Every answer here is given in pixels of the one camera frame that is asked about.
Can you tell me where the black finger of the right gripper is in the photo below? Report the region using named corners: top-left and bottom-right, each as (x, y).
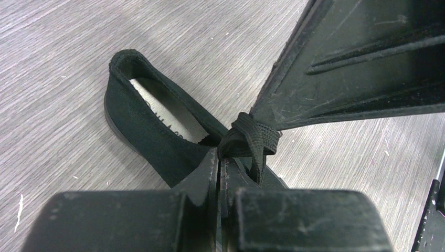
top-left (251, 1), bottom-right (444, 130)

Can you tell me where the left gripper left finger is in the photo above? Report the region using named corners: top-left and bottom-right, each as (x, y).
top-left (173, 148), bottom-right (219, 251)

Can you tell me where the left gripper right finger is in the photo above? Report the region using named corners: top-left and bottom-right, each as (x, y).
top-left (219, 158), bottom-right (259, 251)

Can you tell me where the black canvas shoe with laces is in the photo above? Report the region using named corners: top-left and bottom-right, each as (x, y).
top-left (104, 49), bottom-right (286, 188)

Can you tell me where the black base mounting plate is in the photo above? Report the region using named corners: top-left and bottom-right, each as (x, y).
top-left (411, 179), bottom-right (444, 252)

